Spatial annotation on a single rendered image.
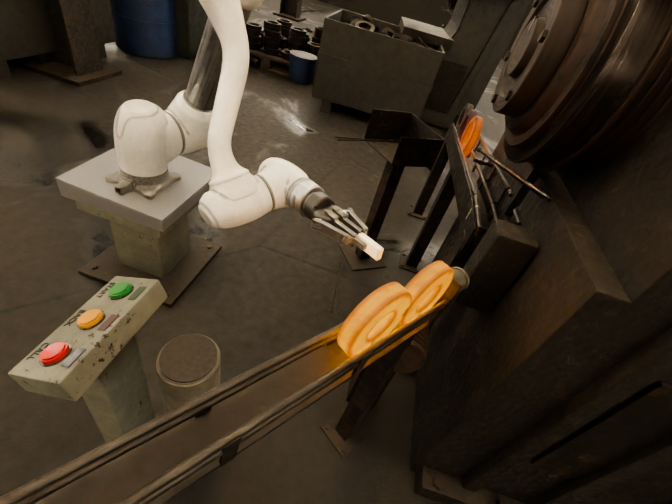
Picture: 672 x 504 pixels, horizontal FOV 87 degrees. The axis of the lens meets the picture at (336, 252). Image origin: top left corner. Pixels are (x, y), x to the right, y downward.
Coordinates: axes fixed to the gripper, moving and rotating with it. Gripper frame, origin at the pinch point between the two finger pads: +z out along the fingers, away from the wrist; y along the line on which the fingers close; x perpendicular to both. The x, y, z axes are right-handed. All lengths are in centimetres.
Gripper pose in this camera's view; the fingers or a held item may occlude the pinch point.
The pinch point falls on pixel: (369, 246)
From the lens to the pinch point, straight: 79.8
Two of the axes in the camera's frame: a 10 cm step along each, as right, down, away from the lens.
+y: -7.4, 3.0, -6.0
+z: 6.5, 5.5, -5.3
